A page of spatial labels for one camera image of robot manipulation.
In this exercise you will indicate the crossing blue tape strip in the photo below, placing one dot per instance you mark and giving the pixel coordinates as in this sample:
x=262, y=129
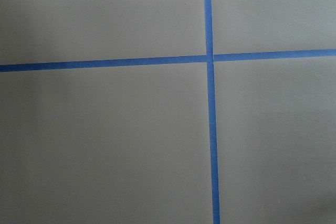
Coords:
x=165, y=60

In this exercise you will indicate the long blue tape strip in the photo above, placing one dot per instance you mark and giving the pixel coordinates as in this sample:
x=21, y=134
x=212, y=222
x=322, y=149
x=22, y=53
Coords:
x=212, y=110

